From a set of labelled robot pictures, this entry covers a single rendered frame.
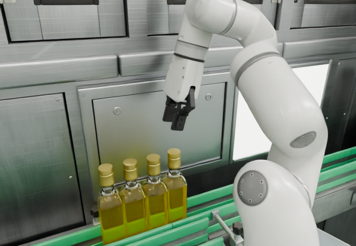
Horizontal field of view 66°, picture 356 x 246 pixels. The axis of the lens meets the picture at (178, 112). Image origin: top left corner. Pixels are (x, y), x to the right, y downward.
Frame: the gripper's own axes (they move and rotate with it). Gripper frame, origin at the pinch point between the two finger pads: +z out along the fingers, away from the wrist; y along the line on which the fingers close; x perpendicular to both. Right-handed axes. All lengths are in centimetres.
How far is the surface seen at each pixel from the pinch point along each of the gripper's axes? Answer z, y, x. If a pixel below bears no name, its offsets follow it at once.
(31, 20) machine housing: -14.5, -16.3, -32.9
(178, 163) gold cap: 11.4, 1.6, 3.5
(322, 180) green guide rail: 16, 4, 61
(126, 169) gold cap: 13.2, 1.5, -9.8
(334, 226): 54, -11, 112
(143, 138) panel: 11.2, -12.4, -1.5
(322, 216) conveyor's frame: 30, 6, 67
